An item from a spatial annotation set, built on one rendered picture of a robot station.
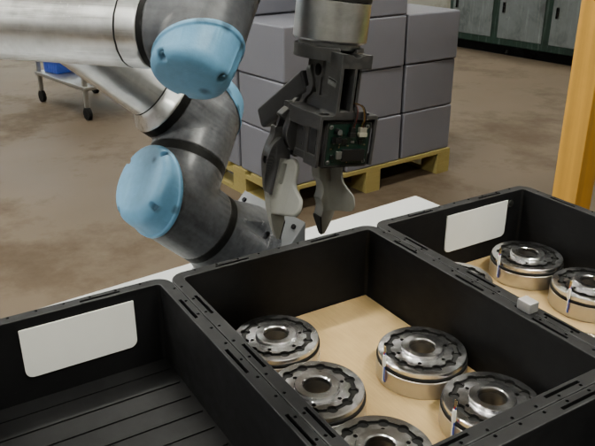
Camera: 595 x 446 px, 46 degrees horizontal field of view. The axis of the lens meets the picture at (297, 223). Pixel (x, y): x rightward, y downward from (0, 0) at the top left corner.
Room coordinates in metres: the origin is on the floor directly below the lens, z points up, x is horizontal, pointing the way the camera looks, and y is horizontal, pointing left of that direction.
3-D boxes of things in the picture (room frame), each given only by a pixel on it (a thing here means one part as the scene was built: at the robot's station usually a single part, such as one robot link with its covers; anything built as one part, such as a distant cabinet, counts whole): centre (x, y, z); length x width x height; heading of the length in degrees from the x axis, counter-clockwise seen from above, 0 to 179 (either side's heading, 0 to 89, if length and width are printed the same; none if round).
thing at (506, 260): (0.93, -0.34, 0.86); 0.10 x 0.10 x 0.01
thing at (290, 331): (0.71, 0.03, 0.86); 0.05 x 0.05 x 0.01
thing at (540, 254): (0.93, -0.34, 0.86); 0.05 x 0.05 x 0.01
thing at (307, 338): (0.71, 0.03, 0.86); 0.10 x 0.10 x 0.01
